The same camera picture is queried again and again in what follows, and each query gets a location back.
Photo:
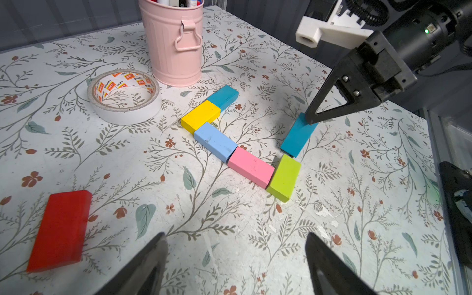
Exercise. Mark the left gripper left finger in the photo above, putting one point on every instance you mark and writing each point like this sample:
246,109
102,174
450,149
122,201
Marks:
143,275

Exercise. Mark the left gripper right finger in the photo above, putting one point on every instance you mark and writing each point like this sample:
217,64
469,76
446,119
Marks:
329,274

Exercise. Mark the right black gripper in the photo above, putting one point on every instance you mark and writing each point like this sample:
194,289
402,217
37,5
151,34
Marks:
387,63

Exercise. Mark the teal block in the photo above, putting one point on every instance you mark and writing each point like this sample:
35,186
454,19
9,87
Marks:
298,136
224,97

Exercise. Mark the lime green block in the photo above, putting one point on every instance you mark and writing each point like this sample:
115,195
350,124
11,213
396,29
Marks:
284,179

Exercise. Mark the pink block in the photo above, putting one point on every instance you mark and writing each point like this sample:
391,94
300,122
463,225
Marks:
251,167

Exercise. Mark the yellow block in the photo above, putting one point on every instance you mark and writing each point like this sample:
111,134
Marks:
206,112

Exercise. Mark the light blue block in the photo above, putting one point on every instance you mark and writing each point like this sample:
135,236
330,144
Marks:
216,142

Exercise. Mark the red block lower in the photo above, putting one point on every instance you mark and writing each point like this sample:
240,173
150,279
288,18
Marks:
62,231

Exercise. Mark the small glass dish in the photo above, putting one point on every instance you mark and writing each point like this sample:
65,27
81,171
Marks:
124,97

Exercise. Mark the pink pen cup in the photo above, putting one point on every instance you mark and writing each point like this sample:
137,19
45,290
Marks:
175,41

